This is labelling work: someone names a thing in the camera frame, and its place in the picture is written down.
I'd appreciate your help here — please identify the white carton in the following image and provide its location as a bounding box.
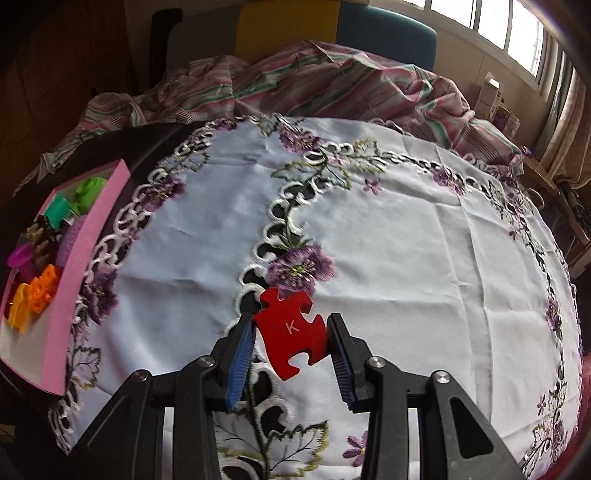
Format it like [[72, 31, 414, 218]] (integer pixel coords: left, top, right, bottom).
[[475, 71, 502, 118]]

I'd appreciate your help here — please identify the red puzzle piece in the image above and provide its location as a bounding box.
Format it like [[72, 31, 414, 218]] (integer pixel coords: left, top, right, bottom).
[[253, 287, 328, 381]]

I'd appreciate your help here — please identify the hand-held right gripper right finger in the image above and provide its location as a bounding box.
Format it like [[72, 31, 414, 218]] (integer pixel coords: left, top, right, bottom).
[[325, 313, 527, 480]]

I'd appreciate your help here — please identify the grey yellow blue headboard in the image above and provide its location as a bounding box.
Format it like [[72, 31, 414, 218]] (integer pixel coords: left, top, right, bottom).
[[166, 0, 437, 77]]

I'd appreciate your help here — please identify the white embroidered floral tablecloth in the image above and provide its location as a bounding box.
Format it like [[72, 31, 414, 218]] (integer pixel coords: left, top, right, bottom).
[[51, 115, 585, 480]]

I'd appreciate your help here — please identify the wooden nightstand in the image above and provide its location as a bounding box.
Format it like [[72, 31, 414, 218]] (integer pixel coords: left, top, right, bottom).
[[522, 152, 583, 259]]

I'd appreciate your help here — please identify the green white plug-in device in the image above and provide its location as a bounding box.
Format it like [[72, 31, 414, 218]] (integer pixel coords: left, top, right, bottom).
[[74, 178, 112, 215]]

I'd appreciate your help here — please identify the orange building block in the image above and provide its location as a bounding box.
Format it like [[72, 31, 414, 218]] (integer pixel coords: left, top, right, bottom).
[[27, 264, 63, 315]]

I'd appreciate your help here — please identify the pink striped bedsheet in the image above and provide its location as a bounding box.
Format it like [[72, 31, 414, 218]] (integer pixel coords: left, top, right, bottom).
[[14, 39, 525, 195]]

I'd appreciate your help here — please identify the patterned side curtain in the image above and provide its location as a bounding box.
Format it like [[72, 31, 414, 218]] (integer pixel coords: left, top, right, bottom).
[[536, 51, 591, 185]]

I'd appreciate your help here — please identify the purple yellow egg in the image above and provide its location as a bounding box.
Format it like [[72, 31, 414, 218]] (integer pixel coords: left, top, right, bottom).
[[54, 220, 88, 268]]

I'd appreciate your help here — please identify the wooden wardrobe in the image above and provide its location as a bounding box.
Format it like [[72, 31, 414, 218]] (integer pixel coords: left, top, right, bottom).
[[0, 0, 158, 185]]

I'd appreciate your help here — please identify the small pink carton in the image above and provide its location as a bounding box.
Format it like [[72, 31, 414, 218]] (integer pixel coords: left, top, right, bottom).
[[492, 104, 520, 139]]

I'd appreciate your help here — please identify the window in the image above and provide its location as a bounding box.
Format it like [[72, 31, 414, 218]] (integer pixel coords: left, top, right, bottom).
[[369, 0, 555, 86]]

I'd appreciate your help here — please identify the magenta plastic cup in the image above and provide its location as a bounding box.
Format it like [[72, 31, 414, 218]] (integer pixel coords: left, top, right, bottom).
[[7, 243, 40, 278]]

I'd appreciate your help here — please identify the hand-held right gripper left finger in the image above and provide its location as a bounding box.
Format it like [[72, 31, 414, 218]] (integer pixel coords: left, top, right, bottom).
[[69, 314, 257, 480]]

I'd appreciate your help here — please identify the teal plastic spool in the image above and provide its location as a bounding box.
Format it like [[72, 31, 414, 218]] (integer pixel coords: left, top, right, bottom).
[[44, 195, 75, 230]]

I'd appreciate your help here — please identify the yellow-orange plastic toy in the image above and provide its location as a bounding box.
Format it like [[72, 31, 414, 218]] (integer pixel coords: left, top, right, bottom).
[[7, 282, 32, 334]]

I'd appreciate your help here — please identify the pink shallow box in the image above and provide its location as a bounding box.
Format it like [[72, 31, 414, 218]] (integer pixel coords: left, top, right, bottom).
[[0, 159, 132, 397]]

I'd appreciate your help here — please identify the black post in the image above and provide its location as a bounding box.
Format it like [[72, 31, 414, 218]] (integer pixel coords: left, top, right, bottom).
[[151, 8, 183, 88]]

